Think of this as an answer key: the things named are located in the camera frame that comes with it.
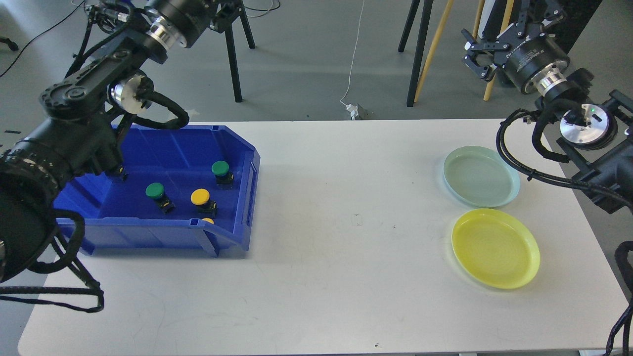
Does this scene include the white cable with plug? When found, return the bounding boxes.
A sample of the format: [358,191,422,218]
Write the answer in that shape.
[339,0,368,121]

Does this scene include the black tripod left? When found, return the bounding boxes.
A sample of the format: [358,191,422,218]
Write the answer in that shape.
[215,0,256,103]

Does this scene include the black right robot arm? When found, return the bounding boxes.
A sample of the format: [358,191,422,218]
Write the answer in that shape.
[459,0,632,298]

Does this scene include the blue plastic storage bin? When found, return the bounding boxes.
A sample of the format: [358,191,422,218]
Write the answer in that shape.
[54,126,260,258]

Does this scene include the yellow plate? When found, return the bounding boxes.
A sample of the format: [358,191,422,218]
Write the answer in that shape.
[451,208,541,289]

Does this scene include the black tripod leg right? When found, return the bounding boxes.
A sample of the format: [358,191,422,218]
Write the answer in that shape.
[398,0,434,108]

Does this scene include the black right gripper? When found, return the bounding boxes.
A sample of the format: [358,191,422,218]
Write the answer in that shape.
[461,0,570,94]

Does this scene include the light green plate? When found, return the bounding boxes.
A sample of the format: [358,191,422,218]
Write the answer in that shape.
[442,146,521,208]

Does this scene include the wooden stand legs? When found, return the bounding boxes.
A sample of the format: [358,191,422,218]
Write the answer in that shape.
[413,0,515,104]

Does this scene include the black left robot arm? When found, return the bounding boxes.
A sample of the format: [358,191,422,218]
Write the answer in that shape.
[1,0,255,313]

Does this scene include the green push button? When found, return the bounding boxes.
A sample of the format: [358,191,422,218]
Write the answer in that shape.
[145,182,176,214]
[212,160,234,189]

